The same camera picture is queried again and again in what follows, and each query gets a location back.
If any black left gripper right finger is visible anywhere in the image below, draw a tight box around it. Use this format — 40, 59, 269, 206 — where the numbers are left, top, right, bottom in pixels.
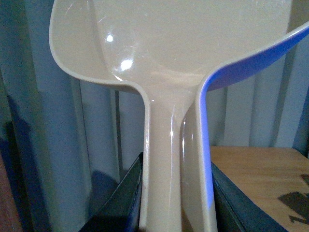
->
211, 163, 286, 232

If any wooden nightstand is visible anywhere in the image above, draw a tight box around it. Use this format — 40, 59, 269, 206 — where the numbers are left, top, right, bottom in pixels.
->
211, 146, 309, 232

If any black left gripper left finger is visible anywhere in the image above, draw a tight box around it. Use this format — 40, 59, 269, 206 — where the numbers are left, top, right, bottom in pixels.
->
81, 153, 142, 232

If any light grey curtain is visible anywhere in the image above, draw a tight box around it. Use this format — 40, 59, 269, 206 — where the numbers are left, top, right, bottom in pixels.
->
0, 0, 309, 232

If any beige plastic dustpan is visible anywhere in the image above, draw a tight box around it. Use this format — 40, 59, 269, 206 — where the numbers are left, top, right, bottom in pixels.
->
49, 0, 309, 232

